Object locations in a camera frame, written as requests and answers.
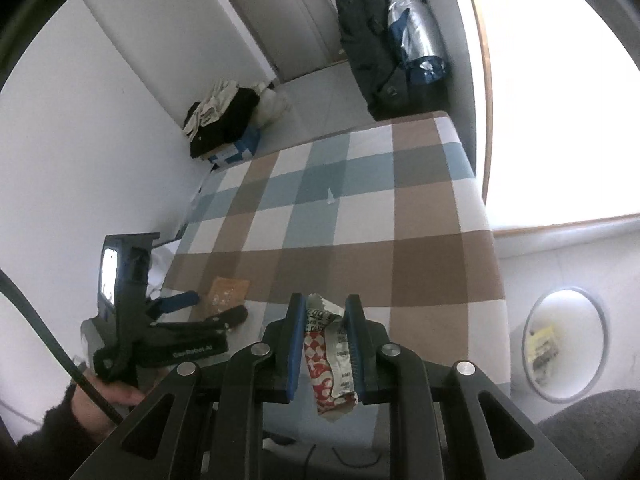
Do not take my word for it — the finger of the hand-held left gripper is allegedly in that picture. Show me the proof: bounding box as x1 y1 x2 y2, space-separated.
149 305 249 337
146 290 200 320

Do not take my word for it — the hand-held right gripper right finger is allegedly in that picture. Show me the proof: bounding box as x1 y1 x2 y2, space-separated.
345 294 586 480

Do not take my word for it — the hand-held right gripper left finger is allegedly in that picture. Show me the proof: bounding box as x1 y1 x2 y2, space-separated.
70 292 307 480

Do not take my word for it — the red white checkered wrapper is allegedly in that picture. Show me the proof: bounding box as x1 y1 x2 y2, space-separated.
302 292 359 426

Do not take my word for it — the orange snack packet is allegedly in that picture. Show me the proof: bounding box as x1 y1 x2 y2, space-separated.
206 276 251 317

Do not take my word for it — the yellow snack wrapper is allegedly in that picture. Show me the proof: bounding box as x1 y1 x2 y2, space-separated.
530 326 559 362

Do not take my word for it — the white round bin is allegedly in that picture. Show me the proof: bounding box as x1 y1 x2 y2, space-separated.
520 286 612 404

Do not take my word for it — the person's left forearm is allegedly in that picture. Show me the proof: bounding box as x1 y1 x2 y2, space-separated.
0 385 118 480

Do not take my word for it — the person's left hand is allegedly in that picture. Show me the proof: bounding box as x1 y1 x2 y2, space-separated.
70 371 147 431

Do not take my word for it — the checkered blanket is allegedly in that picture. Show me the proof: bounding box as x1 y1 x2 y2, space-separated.
164 110 512 438

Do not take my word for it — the blue white box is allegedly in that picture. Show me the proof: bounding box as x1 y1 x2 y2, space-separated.
207 126 264 167

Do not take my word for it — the beige cloth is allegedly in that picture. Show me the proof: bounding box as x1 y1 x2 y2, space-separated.
182 79 242 139

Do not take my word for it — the white plastic bag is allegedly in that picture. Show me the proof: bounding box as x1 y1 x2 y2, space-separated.
252 80 294 124

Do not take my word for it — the person's grey trouser leg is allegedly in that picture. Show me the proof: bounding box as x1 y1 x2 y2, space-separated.
537 390 640 480

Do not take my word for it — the black hanging jacket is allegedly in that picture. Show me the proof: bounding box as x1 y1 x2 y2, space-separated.
333 0 449 122

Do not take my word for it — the grey door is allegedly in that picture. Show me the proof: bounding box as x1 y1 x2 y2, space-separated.
210 0 347 84

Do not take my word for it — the silver folded umbrella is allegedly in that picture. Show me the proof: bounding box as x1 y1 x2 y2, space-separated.
382 0 449 84

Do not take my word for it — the white table top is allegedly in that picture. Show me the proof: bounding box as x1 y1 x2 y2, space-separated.
457 0 640 237

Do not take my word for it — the black cable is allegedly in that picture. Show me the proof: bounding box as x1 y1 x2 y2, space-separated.
0 268 124 424

